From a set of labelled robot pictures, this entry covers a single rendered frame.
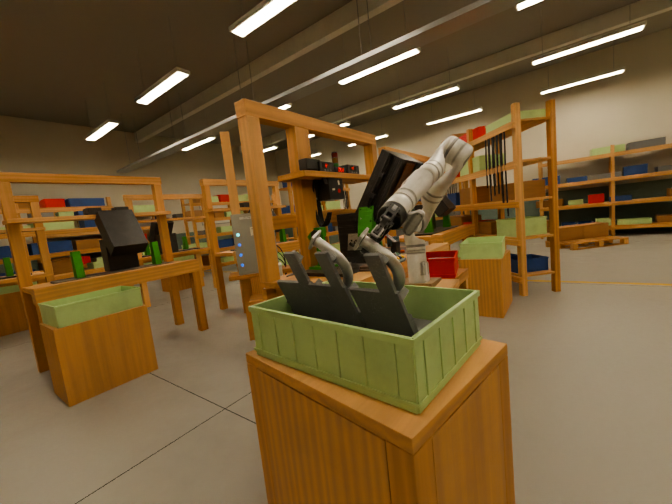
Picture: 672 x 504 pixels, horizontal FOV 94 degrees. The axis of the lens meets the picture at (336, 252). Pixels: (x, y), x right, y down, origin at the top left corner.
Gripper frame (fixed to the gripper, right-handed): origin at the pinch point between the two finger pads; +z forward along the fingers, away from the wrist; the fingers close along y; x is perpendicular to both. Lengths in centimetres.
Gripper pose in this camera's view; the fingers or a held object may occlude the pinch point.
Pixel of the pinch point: (370, 242)
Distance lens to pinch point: 78.2
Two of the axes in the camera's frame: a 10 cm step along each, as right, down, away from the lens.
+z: -5.3, 6.0, -6.1
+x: 8.1, 5.6, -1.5
